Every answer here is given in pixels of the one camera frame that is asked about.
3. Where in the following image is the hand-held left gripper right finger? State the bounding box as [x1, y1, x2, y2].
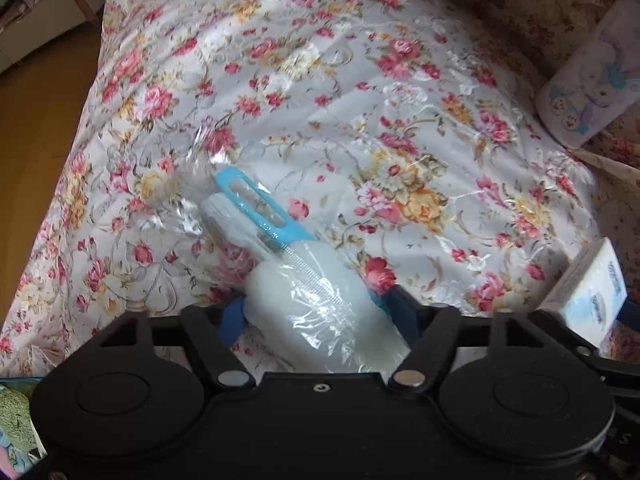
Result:
[382, 285, 542, 393]

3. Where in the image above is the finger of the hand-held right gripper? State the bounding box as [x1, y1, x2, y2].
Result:
[536, 310, 640, 393]

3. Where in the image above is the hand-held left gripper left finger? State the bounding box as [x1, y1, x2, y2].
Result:
[80, 296, 253, 391]

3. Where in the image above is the clear plastic bag blue clip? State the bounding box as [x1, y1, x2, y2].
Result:
[172, 160, 416, 376]

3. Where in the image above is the white box blue print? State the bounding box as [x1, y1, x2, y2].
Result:
[540, 237, 628, 351]

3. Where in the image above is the white floral quilt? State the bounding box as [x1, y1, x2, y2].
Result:
[0, 0, 608, 376]

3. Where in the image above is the pastel printed box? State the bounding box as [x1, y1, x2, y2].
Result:
[535, 0, 640, 150]

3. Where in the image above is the white low cabinet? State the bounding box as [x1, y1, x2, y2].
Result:
[0, 0, 108, 73]

